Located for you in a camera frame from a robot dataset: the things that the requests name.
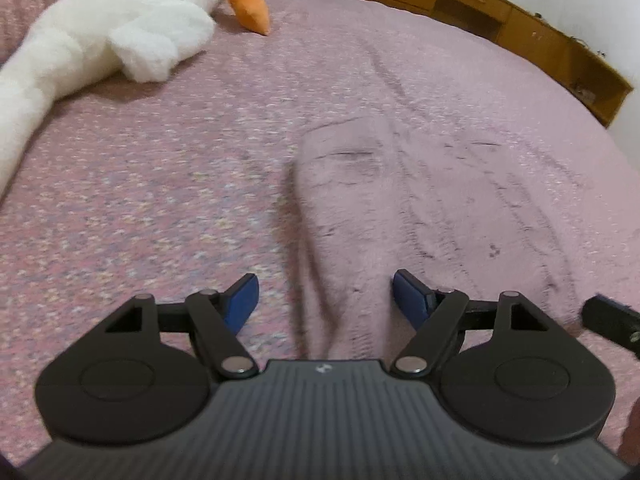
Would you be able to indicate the small shelf trinkets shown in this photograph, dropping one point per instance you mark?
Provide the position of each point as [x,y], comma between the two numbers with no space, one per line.
[584,91]

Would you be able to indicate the pink knit cardigan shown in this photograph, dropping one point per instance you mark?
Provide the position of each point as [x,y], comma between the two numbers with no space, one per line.
[400,200]

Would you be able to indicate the white goose plush toy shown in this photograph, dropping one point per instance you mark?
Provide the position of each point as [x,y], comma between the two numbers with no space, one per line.
[100,25]

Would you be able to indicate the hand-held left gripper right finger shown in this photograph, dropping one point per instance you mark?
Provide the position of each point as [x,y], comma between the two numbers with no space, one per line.
[412,300]

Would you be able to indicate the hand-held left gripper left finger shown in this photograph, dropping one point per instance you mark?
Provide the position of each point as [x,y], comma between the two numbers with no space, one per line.
[242,302]

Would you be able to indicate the pink floral bedsheet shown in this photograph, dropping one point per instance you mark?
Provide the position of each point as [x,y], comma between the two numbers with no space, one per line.
[150,185]

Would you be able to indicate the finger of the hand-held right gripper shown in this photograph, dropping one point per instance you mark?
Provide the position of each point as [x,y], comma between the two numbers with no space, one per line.
[610,322]

